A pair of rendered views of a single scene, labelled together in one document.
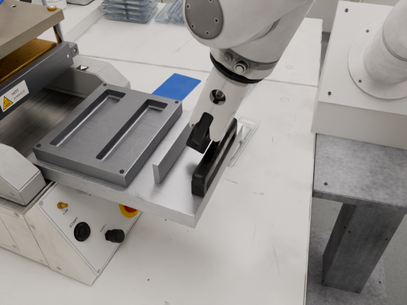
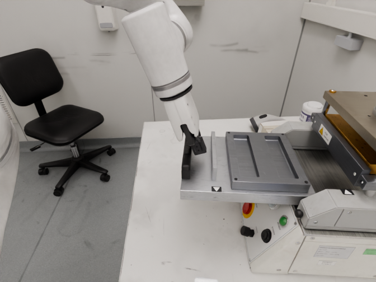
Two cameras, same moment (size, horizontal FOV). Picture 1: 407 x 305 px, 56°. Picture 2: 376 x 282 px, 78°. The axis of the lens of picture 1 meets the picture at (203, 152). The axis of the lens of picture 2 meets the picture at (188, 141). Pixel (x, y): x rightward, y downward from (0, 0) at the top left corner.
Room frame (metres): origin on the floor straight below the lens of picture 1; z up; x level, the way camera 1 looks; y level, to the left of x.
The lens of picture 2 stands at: (0.87, -0.17, 1.35)
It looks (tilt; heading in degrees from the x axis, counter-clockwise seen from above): 35 degrees down; 161
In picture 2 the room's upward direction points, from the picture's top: straight up
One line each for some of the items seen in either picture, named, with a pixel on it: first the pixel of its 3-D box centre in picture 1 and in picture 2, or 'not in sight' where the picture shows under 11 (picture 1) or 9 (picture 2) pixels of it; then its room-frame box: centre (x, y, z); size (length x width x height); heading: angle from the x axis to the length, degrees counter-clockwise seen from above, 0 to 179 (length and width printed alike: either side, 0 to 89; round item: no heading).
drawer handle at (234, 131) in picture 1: (216, 153); (187, 153); (0.43, -0.02, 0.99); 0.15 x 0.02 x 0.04; 158
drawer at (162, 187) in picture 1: (138, 140); (241, 160); (0.48, 0.11, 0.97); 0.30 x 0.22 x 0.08; 68
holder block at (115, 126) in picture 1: (113, 127); (261, 158); (0.50, 0.15, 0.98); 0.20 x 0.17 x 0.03; 158
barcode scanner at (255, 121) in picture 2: not in sight; (271, 122); (0.09, 0.52, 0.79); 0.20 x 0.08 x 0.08; 76
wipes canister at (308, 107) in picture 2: not in sight; (309, 118); (0.16, 0.66, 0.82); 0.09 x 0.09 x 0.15
